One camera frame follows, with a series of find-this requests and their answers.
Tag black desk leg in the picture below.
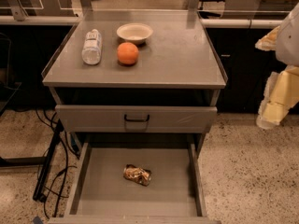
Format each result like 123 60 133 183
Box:
0 121 64 203

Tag crushed orange gold can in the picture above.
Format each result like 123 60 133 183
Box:
123 164 151 186

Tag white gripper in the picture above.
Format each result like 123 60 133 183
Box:
255 3 299 130

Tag grey metal drawer cabinet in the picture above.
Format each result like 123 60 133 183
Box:
41 8 229 224

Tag orange fruit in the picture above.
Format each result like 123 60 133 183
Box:
117 42 139 65

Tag black floor cables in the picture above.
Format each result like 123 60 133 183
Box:
32 108 81 219

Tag black drawer handle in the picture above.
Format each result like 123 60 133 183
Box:
124 114 150 122

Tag clear plastic water bottle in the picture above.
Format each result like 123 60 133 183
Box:
81 29 103 65

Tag open grey lower drawer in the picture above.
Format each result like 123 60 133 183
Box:
49 133 221 224

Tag closed grey upper drawer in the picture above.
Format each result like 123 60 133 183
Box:
56 105 217 133

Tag white horizontal rail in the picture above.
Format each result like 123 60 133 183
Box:
0 16 282 29

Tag white paper bowl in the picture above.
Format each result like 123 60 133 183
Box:
117 23 153 45

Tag dark cabinet right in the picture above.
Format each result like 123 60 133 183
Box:
206 28 286 113

